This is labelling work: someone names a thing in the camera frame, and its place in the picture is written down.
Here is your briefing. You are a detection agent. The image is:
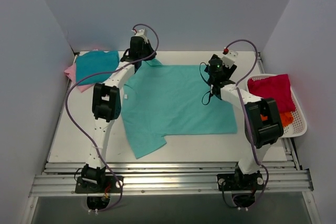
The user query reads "mint green t-shirt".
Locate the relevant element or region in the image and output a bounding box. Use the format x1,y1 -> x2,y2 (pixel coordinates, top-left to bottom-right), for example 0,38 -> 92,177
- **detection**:
121,59 -> 238,159

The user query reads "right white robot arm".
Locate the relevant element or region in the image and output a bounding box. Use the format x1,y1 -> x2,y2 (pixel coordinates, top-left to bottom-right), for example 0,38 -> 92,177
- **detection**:
204,54 -> 284,189

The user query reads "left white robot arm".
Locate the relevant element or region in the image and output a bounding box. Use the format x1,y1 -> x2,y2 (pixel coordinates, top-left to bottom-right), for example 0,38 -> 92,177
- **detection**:
81,29 -> 156,192

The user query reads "folded teal t-shirt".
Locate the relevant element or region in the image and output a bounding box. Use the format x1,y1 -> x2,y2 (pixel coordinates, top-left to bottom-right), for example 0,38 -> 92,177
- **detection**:
75,50 -> 119,82

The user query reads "crimson red t-shirt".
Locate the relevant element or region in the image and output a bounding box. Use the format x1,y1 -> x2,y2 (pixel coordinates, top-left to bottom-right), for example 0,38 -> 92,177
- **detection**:
247,74 -> 296,113

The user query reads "folded pink t-shirt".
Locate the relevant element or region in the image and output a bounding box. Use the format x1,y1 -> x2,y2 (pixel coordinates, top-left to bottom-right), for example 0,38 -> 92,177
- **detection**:
64,52 -> 87,83

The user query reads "orange t-shirt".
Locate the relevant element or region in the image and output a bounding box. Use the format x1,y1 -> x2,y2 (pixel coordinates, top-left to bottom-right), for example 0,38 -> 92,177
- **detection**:
280,112 -> 294,127

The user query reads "white plastic laundry basket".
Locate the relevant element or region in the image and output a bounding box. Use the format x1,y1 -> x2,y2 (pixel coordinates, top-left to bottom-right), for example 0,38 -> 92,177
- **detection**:
246,74 -> 307,138

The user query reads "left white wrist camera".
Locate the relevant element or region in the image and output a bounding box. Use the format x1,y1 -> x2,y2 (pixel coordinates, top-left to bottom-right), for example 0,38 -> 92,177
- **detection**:
133,28 -> 148,44

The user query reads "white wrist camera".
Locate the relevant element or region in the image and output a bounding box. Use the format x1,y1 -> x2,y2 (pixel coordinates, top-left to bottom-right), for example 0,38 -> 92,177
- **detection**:
221,48 -> 238,68
133,28 -> 148,44

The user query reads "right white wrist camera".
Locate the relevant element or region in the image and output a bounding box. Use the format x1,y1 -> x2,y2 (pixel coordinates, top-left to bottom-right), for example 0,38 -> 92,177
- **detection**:
221,48 -> 238,68

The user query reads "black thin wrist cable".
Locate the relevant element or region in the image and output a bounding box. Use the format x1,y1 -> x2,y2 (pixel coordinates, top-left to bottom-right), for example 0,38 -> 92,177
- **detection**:
198,61 -> 215,105

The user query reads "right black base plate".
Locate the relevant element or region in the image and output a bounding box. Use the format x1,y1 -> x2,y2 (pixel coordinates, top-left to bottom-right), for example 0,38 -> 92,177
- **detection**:
216,172 -> 264,191

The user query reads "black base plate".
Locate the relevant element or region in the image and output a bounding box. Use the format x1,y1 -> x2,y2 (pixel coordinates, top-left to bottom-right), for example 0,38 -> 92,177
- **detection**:
75,176 -> 123,194
216,172 -> 264,191

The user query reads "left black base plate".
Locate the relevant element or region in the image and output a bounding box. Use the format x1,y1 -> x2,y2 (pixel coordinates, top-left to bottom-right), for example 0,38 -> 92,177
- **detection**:
75,176 -> 123,194

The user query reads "aluminium rail frame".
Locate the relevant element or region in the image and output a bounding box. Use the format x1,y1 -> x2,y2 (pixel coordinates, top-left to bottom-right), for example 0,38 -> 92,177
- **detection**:
20,50 -> 321,224

